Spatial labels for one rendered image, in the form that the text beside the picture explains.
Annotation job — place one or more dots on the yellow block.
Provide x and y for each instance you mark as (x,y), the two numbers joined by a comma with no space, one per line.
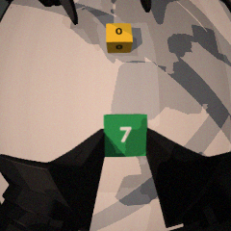
(119,37)

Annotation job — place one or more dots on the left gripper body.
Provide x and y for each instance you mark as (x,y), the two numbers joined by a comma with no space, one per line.
(46,3)

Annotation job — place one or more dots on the green block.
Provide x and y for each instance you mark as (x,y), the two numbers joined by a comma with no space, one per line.
(125,136)

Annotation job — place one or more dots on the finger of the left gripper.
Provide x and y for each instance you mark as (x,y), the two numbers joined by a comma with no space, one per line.
(146,4)
(69,8)

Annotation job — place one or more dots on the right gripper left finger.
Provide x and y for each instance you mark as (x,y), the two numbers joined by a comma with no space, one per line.
(72,179)

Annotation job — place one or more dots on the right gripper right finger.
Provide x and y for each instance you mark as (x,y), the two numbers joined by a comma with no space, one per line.
(181,176)

